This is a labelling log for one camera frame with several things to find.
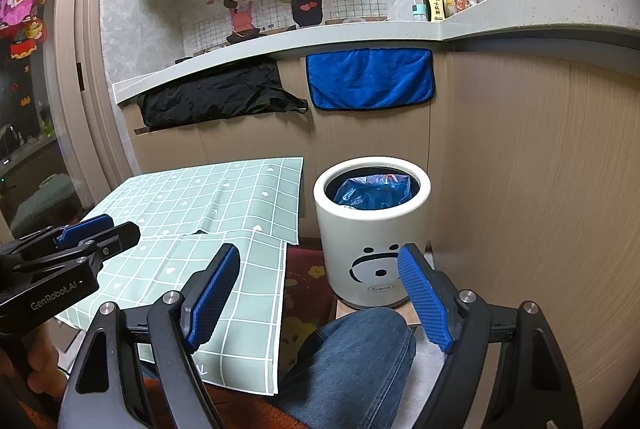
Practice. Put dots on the dark red floral cloth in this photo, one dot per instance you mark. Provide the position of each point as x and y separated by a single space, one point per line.
305 299

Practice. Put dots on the blue plastic bin liner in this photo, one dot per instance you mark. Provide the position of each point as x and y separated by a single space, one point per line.
375 196

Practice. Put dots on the white bin with face print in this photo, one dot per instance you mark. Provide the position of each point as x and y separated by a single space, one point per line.
370 234

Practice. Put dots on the black door plate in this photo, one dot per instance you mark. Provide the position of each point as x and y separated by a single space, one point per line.
79 76

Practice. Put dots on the small teal jar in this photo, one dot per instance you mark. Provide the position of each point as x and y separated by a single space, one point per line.
419 13

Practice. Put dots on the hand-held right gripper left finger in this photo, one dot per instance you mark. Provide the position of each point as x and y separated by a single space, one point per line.
212 296

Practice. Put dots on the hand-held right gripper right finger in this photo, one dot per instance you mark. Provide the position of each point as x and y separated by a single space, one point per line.
425 299

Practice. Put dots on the person's jeans leg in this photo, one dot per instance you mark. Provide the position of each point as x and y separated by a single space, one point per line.
350 369

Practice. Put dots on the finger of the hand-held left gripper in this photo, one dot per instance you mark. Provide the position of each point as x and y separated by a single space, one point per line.
85 226
117 239

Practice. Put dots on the black cloth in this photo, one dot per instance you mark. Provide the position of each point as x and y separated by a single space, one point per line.
210 96

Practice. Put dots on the person's left hand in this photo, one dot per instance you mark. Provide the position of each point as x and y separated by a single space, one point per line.
47 349

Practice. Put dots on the grey kitchen counter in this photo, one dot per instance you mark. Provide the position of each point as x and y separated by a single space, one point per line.
350 34

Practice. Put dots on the red lantern window sticker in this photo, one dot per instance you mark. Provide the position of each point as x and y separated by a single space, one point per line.
26 41

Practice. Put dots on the blue towel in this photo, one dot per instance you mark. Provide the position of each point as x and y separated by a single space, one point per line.
370 79

